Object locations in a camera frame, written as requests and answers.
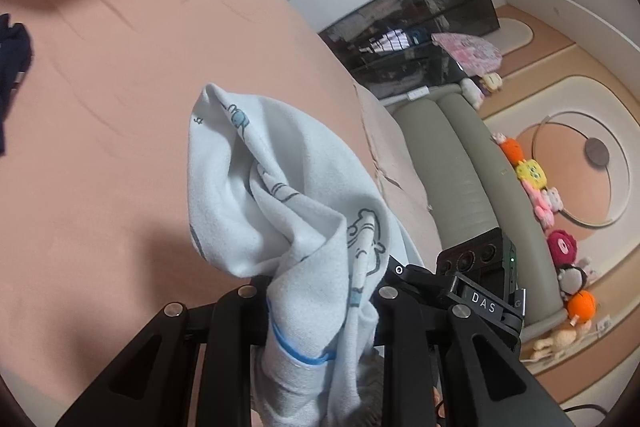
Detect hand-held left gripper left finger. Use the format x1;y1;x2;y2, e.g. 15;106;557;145
55;277;275;427

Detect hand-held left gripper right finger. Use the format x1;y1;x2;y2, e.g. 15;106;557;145
371;284;576;427

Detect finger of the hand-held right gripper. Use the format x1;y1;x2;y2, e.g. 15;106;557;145
391;264;459;306

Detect light blue printed shorts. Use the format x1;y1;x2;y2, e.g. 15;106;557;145
186;82;426;427

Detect navy pants with silver stripes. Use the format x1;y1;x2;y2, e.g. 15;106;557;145
0;13;35;156

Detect person's right hand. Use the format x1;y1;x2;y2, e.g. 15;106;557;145
431;386;452;426

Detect grey-green padded headboard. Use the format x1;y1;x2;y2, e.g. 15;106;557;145
392;84;566;343

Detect magenta plush toy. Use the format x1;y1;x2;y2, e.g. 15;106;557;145
546;229;578;265

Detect pink and white plush toy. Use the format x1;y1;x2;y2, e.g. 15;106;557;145
525;187;565;228

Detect black and white plush toy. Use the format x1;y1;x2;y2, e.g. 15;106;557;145
557;257;598;298

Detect orange plush toy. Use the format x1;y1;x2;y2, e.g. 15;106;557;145
500;137;526;166
566;289;598;324

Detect beige doll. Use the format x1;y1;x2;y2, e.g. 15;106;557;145
530;322;591;360

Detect round grey ceiling lamp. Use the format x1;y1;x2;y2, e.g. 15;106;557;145
584;138;611;166

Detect pink printed cloth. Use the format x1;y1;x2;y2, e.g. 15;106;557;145
431;32;503;74

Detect pink bed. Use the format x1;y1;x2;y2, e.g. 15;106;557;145
0;0;441;427

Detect dark glass wardrobe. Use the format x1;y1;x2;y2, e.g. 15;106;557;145
317;0;501;100

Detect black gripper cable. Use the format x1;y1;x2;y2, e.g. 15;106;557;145
560;403;608;419

